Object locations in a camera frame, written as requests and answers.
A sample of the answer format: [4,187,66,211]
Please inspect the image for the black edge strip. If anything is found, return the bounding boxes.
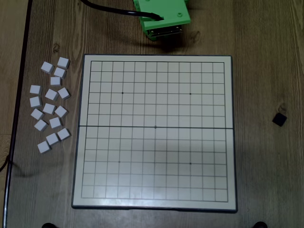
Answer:
[2,0,34,228]

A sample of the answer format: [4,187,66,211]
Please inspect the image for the green camera mount plate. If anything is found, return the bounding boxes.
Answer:
[133,0,192,41]

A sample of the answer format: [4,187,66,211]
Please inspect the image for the black cube stone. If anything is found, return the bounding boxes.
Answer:
[272,113,287,127]

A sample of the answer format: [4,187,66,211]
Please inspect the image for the black camera cable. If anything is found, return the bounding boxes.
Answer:
[79,0,165,22]

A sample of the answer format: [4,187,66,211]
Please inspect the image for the white grid go board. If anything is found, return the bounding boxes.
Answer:
[71,54,238,213]

